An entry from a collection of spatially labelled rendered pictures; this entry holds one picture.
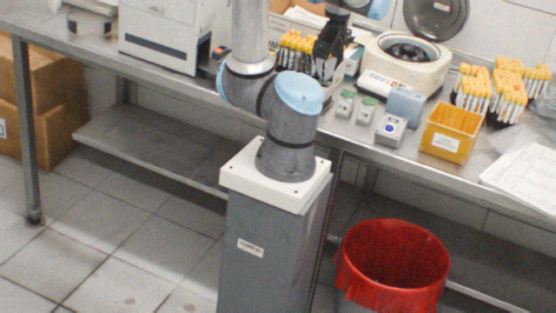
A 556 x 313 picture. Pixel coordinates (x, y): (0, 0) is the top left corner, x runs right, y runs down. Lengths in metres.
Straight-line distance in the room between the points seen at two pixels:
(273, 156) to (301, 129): 0.10
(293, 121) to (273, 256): 0.37
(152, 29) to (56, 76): 0.99
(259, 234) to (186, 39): 0.66
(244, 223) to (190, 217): 1.24
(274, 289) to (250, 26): 0.68
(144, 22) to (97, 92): 1.19
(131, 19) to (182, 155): 0.83
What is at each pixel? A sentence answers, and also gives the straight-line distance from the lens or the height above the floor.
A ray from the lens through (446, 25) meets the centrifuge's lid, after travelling 2.44.
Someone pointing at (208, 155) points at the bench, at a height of 0.27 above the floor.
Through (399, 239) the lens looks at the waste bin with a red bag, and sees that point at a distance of 2.48.
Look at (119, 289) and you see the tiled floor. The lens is 2.70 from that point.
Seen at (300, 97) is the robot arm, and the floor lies 1.13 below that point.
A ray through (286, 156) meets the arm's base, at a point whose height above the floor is 0.98.
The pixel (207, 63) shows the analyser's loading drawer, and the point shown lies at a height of 0.92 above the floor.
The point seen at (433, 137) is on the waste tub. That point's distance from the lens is 1.97.
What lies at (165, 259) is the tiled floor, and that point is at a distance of 2.81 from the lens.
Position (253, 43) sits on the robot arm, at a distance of 1.64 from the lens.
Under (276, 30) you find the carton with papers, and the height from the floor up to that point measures 0.96.
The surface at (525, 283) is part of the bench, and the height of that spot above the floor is 0.27.
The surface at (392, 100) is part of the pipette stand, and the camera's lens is 2.07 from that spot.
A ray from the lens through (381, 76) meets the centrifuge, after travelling 2.23.
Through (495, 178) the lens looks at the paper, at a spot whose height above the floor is 0.89.
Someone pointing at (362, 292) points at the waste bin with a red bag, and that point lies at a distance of 2.25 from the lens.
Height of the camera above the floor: 1.92
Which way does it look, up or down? 34 degrees down
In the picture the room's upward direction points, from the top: 9 degrees clockwise
